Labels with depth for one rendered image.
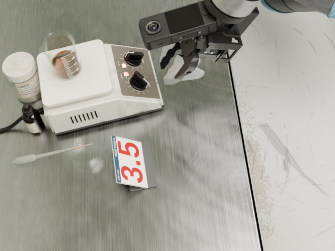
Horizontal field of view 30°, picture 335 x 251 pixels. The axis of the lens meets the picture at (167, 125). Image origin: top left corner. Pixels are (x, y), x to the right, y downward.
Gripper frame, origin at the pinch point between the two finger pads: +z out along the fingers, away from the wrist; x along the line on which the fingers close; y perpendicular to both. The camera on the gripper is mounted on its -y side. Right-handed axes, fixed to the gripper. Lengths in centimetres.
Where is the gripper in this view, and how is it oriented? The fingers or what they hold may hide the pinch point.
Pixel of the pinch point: (162, 71)
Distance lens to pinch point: 107.3
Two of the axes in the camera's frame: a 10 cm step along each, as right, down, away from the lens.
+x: -2.1, -8.8, 4.3
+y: 8.9, 0.1, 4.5
